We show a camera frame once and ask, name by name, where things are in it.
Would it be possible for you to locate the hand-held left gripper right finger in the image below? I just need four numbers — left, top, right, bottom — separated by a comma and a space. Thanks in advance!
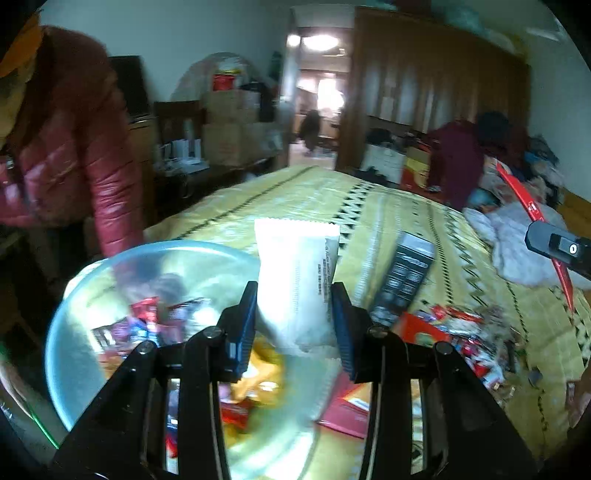
330, 281, 539, 480

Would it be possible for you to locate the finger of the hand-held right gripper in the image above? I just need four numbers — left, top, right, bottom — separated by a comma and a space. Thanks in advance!
525, 220, 591, 280

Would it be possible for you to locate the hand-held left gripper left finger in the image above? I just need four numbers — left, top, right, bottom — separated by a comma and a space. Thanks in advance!
51, 281, 259, 480

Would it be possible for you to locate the white snack packet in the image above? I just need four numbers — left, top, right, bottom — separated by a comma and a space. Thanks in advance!
254, 218, 341, 356

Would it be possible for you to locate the long red packet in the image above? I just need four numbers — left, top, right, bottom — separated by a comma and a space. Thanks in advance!
496, 161, 575, 315

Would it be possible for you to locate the pile of assorted snack packets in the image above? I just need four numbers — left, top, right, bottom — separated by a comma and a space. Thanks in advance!
416, 302, 527, 393

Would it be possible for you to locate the clear blue plastic bowl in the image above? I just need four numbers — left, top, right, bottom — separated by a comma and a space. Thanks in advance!
45, 240, 333, 480

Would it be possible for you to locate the white pillow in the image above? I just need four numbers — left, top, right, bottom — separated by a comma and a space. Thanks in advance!
464, 203, 578, 289

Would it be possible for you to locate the wooden headboard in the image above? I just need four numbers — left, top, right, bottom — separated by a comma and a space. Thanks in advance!
556, 189, 591, 232

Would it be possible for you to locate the black printed box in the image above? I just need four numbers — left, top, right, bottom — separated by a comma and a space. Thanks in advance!
367, 231, 437, 328

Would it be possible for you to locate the pile of clothes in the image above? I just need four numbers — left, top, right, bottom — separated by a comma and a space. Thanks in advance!
480, 134, 568, 208

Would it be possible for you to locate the flat pink box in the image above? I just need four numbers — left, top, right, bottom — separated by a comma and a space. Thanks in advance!
316, 383, 375, 439

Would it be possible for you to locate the yellow patterned blanket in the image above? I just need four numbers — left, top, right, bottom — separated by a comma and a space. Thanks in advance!
62, 165, 591, 480

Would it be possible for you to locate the dark wooden desk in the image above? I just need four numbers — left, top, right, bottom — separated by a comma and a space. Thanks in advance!
152, 157, 278, 222

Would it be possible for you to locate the red and yellow carton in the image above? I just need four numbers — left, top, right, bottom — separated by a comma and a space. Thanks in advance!
399, 145, 432, 190

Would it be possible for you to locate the white tote bag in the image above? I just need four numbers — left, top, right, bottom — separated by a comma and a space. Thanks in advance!
362, 143, 407, 185

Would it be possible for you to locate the cardboard box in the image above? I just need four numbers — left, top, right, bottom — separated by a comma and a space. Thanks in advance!
202, 122, 282, 167
203, 90, 262, 125

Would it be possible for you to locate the wooden chair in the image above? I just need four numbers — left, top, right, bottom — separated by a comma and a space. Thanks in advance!
152, 99, 206, 162

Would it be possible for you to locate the pale green bag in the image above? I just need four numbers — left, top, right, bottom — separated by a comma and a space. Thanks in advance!
429, 0, 490, 33

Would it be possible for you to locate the large clear plastic bag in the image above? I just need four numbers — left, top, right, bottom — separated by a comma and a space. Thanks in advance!
173, 53, 259, 102

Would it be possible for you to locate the black television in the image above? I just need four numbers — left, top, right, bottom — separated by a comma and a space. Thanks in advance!
108, 55, 151, 118

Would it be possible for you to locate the ceiling lamp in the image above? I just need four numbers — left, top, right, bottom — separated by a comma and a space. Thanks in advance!
302, 34, 340, 51

